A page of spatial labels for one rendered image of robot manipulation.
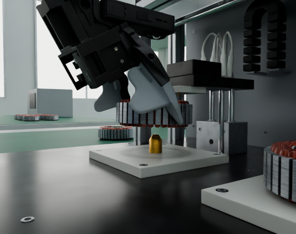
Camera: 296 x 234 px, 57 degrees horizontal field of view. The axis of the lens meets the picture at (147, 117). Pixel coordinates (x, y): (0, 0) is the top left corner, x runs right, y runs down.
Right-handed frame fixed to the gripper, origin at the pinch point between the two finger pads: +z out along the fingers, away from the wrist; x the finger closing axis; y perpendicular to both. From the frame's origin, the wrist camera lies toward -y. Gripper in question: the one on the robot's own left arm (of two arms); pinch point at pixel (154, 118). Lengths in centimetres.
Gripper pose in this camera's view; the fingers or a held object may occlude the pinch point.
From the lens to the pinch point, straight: 40.1
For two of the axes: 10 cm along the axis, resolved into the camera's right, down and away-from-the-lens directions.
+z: 4.1, 8.5, 3.2
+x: 5.6, 0.3, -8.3
